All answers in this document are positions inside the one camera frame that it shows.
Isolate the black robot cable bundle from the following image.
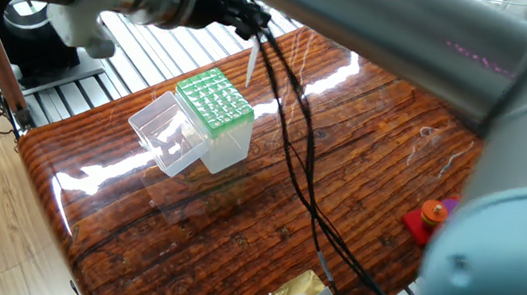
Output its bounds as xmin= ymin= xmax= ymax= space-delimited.
xmin=222 ymin=20 xmax=461 ymax=295

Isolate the green pipette tip rack box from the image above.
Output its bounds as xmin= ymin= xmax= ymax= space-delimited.
xmin=165 ymin=62 xmax=262 ymax=180

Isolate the purple stacking ring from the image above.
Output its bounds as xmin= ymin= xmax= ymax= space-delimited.
xmin=440 ymin=196 xmax=461 ymax=217

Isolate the clear plastic box lid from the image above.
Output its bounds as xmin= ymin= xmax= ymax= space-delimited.
xmin=121 ymin=86 xmax=216 ymax=183

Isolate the black ring-shaped device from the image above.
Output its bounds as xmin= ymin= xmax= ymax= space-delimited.
xmin=0 ymin=0 xmax=113 ymax=98

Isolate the glossy wood-grain board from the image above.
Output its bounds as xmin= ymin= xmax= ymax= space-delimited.
xmin=0 ymin=0 xmax=498 ymax=295

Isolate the white wrist adapter box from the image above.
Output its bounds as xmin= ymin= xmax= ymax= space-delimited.
xmin=41 ymin=0 xmax=125 ymax=62

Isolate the red wooden peg toy base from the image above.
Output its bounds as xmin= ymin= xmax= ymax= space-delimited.
xmin=399 ymin=189 xmax=460 ymax=251

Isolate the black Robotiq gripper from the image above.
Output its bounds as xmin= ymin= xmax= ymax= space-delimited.
xmin=182 ymin=0 xmax=276 ymax=44

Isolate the clear large pipette tip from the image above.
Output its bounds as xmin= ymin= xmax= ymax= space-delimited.
xmin=243 ymin=34 xmax=263 ymax=90

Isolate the orange stacking ring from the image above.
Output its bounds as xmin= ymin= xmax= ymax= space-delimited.
xmin=418 ymin=198 xmax=450 ymax=230

